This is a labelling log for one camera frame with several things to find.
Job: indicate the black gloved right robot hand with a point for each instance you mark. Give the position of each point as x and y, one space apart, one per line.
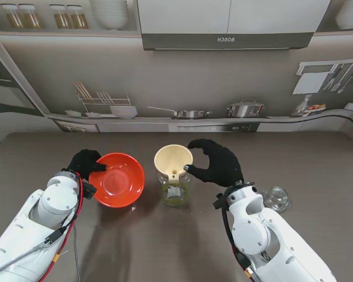
223 166

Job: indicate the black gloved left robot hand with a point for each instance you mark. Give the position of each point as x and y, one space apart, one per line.
83 163

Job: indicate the orange plastic bowl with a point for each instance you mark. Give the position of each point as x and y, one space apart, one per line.
129 173

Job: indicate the beige plastic funnel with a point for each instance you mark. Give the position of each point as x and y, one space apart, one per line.
172 158

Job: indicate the clear glass jar lid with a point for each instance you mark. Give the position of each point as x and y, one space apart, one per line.
276 196

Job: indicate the green mung beans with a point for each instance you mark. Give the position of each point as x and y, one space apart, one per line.
167 201

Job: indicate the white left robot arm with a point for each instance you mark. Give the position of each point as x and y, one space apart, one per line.
20 232

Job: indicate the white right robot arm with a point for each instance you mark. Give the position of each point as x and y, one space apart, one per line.
253 229

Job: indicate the clear glass jar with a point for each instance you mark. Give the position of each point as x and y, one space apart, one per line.
174 192

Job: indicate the printed kitchen backdrop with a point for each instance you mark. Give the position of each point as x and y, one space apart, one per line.
176 82

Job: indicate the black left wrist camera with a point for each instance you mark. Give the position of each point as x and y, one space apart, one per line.
89 191

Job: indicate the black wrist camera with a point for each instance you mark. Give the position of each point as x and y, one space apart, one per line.
219 202
89 191

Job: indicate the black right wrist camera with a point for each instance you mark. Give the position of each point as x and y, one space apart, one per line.
219 202

